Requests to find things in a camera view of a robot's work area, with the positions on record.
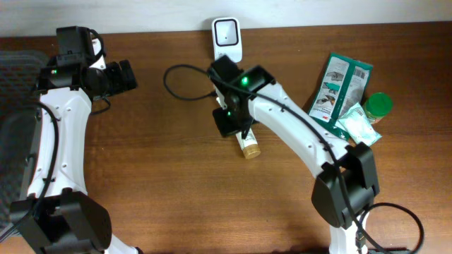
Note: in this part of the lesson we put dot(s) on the green glove package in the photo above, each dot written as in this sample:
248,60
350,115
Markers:
342,86

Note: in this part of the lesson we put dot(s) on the white barcode scanner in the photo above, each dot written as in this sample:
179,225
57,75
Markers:
227,38

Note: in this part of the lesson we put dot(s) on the grey plastic basket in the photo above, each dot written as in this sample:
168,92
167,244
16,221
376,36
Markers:
20,125

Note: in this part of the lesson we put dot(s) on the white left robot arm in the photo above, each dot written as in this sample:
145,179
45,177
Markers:
57,215

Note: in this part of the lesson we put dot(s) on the green lid seasoning jar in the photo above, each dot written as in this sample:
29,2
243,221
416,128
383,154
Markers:
377,106

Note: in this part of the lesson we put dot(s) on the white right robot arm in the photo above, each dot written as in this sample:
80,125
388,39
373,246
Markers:
346,181

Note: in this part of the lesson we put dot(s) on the light green wipes pack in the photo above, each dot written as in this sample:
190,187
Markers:
353,120

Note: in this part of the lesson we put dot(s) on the white cream tube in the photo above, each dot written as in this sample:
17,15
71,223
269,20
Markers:
248,145

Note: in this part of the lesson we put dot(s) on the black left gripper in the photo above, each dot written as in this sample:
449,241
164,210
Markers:
127,74

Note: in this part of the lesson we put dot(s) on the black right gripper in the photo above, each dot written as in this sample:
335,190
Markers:
224,123

